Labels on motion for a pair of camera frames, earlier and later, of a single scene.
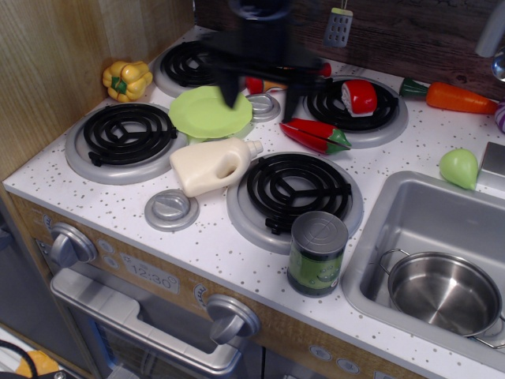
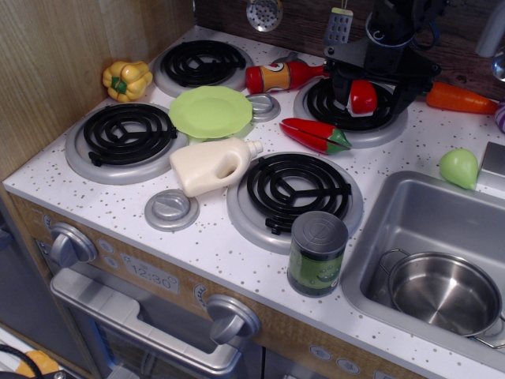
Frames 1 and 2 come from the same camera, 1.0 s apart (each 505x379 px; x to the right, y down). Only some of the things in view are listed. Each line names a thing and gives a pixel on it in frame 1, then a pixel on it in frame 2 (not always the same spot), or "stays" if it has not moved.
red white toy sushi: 360,96 stays
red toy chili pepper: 316,136 stays
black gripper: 261,46 → 370,58
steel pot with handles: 447,293 stays
